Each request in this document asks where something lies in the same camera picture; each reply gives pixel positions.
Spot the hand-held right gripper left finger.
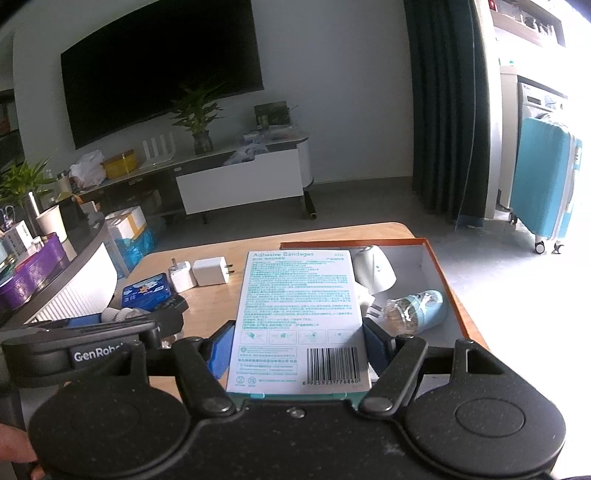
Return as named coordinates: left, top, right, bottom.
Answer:
left=65, top=320, right=237, bottom=418

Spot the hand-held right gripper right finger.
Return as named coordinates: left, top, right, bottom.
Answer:
left=358, top=318, right=532, bottom=417

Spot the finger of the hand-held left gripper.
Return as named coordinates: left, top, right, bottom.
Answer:
left=148, top=310, right=186, bottom=346
left=28, top=315, right=106, bottom=330

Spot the blue tissue pack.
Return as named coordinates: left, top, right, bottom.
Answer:
left=120, top=272, right=174, bottom=311

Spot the small white pronged charger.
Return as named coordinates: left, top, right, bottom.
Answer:
left=169, top=257, right=198, bottom=293

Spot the light blue bottle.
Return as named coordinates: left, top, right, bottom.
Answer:
left=409, top=289, right=447, bottom=332

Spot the white cube charger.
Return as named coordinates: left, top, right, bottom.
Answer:
left=192, top=257, right=235, bottom=288

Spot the teal bandage box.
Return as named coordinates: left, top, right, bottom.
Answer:
left=226, top=249, right=373, bottom=400

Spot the orange cardboard box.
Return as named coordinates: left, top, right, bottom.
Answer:
left=280, top=237, right=489, bottom=385

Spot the person's left hand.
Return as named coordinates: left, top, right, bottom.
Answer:
left=0, top=424, right=46, bottom=480

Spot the round ribbed coffee table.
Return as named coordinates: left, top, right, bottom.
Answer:
left=0, top=210, right=119, bottom=329

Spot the purple tin box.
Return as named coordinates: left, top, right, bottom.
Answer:
left=0, top=232, right=73, bottom=312

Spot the bright blue plastic bag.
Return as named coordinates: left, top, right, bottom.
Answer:
left=111, top=225, right=156, bottom=278

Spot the white cup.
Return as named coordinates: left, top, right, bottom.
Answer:
left=35, top=205, right=68, bottom=244

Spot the cardboard box with yellow tape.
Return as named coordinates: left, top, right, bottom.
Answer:
left=105, top=206, right=148, bottom=246

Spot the white striped carton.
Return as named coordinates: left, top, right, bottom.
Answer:
left=2, top=220, right=31, bottom=260

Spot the steel bottle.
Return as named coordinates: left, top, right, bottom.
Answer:
left=23, top=191, right=45, bottom=237

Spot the white plastic bag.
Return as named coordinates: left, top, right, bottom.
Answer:
left=69, top=150, right=107, bottom=188

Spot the leafy green potted plant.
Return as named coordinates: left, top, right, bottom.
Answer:
left=0, top=158, right=57, bottom=209

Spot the yellow tin box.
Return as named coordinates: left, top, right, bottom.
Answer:
left=102, top=150, right=140, bottom=180

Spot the white and dark television cabinet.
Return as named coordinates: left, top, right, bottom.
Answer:
left=74, top=130, right=317, bottom=221

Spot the white router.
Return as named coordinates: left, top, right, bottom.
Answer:
left=140, top=131, right=179, bottom=168

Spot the pale blue plastic bag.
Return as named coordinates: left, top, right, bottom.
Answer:
left=223, top=142, right=269, bottom=167

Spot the potted plant in dark vase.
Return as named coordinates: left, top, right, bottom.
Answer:
left=169, top=83, right=228, bottom=156

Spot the blue suitcase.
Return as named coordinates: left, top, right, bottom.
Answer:
left=507, top=116, right=584, bottom=256

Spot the dark green picture box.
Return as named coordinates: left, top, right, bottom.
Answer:
left=253, top=100, right=293, bottom=130

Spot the dark green curtain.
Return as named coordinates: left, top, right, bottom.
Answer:
left=403, top=0, right=491, bottom=228

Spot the washing machine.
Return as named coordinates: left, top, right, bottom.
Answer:
left=516, top=82, right=570, bottom=121

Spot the black wall television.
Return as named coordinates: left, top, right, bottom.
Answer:
left=60, top=0, right=265, bottom=150

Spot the wall shelf with bottles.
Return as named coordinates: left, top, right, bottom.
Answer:
left=486, top=0, right=567, bottom=48

